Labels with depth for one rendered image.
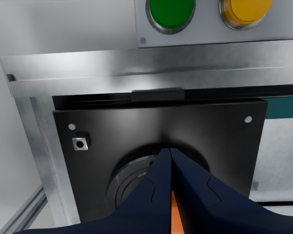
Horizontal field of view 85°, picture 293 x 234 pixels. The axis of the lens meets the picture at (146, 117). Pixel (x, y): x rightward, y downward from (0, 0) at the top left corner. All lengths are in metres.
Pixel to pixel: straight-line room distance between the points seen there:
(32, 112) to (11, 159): 0.22
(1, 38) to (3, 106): 0.12
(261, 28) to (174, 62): 0.09
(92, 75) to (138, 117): 0.07
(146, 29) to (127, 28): 0.11
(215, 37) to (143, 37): 0.07
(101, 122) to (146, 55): 0.09
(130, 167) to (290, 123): 0.24
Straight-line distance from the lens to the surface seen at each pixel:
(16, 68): 0.23
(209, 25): 0.19
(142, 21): 0.18
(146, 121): 0.18
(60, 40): 0.32
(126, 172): 0.19
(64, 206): 0.31
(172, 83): 0.18
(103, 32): 0.29
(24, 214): 0.32
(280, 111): 0.26
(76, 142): 0.20
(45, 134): 0.25
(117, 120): 0.18
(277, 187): 0.38
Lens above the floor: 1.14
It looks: 71 degrees down
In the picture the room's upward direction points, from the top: 177 degrees counter-clockwise
